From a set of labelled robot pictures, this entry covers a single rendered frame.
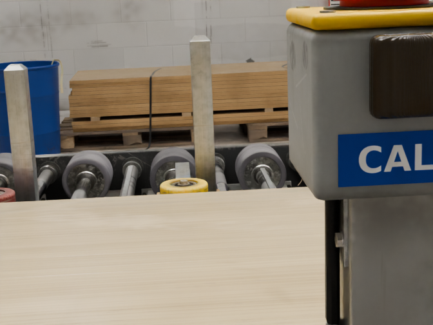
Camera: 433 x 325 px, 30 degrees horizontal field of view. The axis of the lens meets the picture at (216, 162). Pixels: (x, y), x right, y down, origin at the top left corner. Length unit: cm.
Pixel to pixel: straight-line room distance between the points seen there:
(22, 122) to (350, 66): 117
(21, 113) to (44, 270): 49
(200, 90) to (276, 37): 614
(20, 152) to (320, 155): 117
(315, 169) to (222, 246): 75
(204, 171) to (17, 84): 36
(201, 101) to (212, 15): 608
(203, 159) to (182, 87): 479
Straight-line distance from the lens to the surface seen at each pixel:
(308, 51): 30
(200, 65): 141
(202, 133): 142
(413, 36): 30
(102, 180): 186
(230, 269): 96
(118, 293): 91
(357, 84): 30
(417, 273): 34
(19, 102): 144
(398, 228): 33
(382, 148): 31
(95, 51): 752
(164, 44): 749
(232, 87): 624
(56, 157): 198
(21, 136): 145
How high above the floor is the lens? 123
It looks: 13 degrees down
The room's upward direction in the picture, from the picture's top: 2 degrees counter-clockwise
